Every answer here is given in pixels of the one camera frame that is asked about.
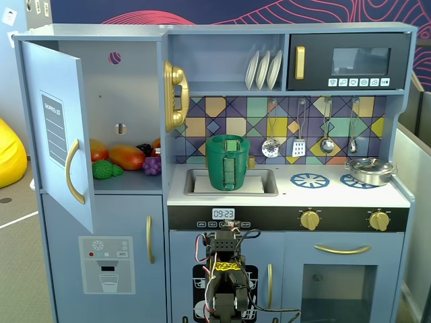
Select gold stove knob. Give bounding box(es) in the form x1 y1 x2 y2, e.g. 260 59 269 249
368 211 392 232
299 209 321 231

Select orange red toy peach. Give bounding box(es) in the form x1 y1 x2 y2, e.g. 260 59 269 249
89 139 110 163

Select blue toy kitchen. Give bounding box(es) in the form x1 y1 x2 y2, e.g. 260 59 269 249
11 22 418 323

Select steel pot with lid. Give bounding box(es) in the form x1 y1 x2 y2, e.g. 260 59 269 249
344 157 399 187

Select small wrist camera board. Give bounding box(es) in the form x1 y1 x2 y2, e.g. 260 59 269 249
220 218 243 231

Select green toy lettuce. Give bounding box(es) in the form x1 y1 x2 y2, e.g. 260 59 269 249
91 159 125 180

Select toy mango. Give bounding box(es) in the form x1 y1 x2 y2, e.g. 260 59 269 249
108 144 147 172

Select grey desk divider panel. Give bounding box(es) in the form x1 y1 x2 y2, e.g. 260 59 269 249
392 127 431 323

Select steel skimmer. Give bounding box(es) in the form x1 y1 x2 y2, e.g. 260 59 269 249
261 98 281 158

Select purple toy grapes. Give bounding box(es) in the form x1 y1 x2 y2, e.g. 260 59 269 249
142 156 162 176

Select gold freezer door handle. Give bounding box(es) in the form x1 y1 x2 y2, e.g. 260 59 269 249
145 215 156 265

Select black toy microwave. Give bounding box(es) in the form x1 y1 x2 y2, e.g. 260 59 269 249
286 32 413 92

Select gold dishwasher door handle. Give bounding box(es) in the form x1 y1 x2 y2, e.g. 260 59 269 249
266 263 273 310

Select blue fridge door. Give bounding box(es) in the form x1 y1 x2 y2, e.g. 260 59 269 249
20 40 96 235

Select steel ladle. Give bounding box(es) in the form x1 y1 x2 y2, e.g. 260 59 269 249
319 97 335 154

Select gold oven handle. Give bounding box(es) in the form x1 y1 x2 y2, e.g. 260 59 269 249
314 244 372 256

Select black Dell monitor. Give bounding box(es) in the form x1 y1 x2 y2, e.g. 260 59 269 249
398 90 425 136

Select gold fridge door handle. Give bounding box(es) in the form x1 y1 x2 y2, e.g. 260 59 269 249
65 139 86 205

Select steel slotted spatula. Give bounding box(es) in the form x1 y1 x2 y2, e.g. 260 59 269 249
292 98 308 158

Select white plate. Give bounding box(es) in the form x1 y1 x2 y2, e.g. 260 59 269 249
255 50 271 91
266 50 284 91
244 50 261 91

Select gold toy telephone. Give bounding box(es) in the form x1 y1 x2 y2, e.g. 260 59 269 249
163 59 191 133

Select yellow beanbag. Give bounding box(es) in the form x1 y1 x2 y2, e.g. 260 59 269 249
0 117 28 190

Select gold microwave handle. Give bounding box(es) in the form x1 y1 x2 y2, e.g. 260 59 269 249
295 46 306 81

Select black camera cable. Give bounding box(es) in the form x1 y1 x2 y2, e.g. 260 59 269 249
247 301 302 323

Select steel spoon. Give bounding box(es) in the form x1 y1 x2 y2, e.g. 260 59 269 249
347 97 360 155

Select grey sink basin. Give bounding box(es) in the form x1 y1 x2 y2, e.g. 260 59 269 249
183 168 280 198

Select green container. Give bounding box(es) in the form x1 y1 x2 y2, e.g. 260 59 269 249
205 144 251 192

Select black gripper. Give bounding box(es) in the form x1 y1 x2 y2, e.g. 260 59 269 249
207 227 244 243

